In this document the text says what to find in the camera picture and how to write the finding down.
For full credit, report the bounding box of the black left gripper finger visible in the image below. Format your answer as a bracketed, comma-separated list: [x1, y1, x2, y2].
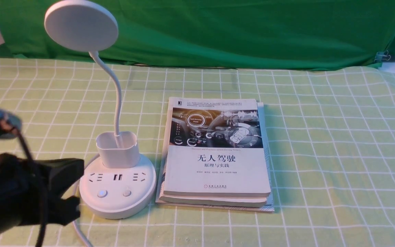
[36, 158, 84, 198]

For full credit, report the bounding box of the green backdrop cloth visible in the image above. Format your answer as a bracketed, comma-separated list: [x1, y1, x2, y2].
[0, 0, 395, 71]

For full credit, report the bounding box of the top white self-driving book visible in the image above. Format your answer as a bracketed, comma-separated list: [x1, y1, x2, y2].
[163, 97, 271, 198]

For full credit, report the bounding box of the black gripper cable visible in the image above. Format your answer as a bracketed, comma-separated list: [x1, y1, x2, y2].
[10, 126, 49, 247]

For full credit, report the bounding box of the bottom book in stack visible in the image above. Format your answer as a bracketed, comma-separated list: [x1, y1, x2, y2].
[155, 102, 275, 213]

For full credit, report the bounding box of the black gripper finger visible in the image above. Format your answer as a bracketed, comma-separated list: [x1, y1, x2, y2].
[47, 196, 81, 226]

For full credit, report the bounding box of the white desk lamp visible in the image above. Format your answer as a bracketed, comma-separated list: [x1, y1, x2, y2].
[44, 0, 156, 219]

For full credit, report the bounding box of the metal binder clip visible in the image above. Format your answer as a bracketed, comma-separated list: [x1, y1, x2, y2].
[373, 50, 392, 63]

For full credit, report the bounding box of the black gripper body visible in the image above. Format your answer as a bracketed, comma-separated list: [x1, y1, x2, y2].
[0, 153, 49, 245]

